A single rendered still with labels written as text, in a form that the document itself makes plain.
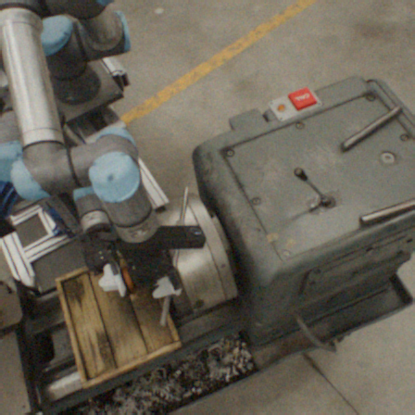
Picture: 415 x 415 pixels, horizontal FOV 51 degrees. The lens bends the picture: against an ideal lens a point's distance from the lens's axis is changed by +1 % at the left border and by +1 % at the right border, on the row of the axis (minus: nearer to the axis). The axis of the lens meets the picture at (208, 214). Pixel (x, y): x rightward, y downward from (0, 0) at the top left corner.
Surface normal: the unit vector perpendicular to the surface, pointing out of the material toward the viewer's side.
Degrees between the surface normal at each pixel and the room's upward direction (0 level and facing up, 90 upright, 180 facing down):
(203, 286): 59
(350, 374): 0
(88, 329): 0
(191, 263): 32
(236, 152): 0
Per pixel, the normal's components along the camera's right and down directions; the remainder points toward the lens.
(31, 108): 0.08, -0.22
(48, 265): -0.07, -0.47
